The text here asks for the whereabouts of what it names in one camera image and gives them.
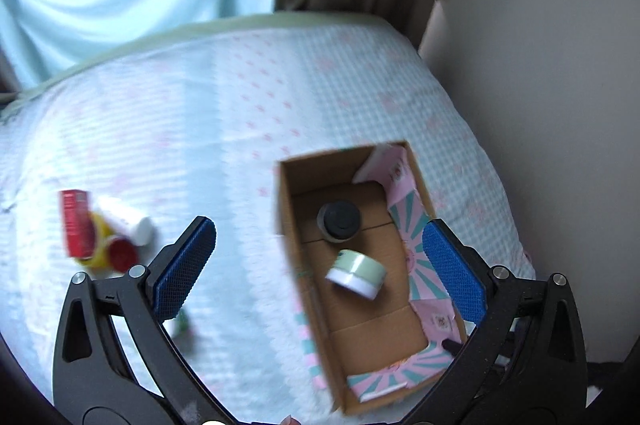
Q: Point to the pale green bed sheet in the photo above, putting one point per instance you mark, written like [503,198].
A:
[150,40]

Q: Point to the checkered floral blanket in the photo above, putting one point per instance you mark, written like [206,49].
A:
[250,115]

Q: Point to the cardboard box with striped print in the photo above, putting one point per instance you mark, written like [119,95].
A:
[372,330]

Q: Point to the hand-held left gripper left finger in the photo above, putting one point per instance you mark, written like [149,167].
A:
[182,270]

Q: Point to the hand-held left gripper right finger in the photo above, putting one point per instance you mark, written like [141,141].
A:
[452,267]

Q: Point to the white pill bottle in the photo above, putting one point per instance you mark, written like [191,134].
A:
[125,218]

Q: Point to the black round jar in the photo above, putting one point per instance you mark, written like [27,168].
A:
[338,221]

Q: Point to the green and white round jar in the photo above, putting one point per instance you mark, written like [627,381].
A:
[356,274]

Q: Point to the red carton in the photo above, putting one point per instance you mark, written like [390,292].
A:
[76,225]

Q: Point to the yellow bottle with red cap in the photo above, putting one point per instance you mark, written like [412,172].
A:
[107,246]

